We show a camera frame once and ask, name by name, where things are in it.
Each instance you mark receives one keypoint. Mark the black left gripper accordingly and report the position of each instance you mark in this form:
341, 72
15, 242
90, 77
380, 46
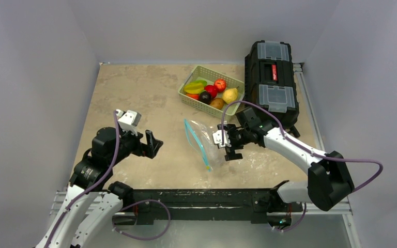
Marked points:
141, 149

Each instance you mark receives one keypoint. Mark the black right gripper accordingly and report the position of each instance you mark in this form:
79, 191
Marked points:
234, 142

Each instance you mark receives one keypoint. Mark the clear zip bag blue seal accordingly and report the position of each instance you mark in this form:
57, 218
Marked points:
199, 136

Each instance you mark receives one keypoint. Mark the brown fake potato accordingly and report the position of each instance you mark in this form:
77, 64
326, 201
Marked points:
217, 103

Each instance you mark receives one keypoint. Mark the yellow fake lemon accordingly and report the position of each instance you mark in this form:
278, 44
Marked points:
230, 95

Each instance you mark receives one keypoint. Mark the dark purple fake fruit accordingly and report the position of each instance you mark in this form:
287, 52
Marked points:
205, 97

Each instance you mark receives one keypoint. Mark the red fake apple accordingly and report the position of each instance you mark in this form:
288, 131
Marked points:
212, 90

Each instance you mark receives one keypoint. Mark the red orange fake tomato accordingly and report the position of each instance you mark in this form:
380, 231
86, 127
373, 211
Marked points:
193, 96

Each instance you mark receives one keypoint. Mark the green yellow fake mango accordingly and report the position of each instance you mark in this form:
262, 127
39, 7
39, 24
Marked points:
193, 88

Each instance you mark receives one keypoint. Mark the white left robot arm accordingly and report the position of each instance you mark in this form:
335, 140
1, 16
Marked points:
87, 206

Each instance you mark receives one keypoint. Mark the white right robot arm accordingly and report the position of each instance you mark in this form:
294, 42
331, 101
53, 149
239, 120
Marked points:
328, 178

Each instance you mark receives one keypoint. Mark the black toolbox clear lids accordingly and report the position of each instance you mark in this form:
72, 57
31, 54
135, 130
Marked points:
269, 82

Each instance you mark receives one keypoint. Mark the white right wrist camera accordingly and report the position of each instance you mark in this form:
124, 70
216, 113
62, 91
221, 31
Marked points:
221, 139

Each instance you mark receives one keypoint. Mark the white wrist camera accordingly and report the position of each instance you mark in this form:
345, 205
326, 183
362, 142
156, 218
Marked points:
221, 139
128, 120

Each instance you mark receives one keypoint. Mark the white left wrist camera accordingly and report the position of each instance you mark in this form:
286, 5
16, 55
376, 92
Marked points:
128, 120

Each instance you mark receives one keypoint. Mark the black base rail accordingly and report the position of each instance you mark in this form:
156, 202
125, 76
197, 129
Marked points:
258, 206

